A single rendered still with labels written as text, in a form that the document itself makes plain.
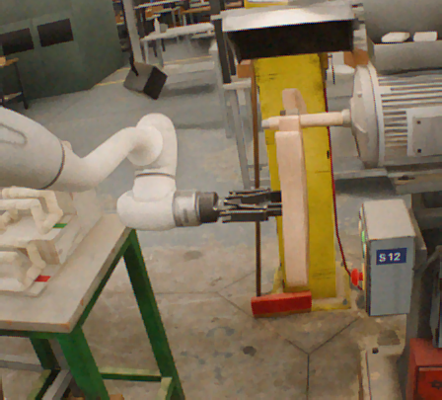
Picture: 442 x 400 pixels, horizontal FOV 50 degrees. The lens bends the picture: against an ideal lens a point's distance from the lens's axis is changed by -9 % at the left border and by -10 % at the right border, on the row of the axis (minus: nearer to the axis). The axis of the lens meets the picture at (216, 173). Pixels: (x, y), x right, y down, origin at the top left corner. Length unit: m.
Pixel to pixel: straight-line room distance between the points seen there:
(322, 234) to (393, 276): 1.38
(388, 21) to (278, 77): 0.93
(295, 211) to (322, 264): 1.45
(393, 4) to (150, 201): 0.76
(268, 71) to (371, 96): 1.03
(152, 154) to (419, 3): 0.75
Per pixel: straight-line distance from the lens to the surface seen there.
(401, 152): 1.18
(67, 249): 1.51
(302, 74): 2.11
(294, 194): 1.04
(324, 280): 2.55
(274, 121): 1.24
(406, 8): 1.29
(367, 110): 1.13
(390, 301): 1.08
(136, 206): 1.23
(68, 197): 1.55
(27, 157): 0.77
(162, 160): 1.24
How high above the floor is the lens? 1.64
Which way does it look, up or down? 22 degrees down
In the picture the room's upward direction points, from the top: 10 degrees counter-clockwise
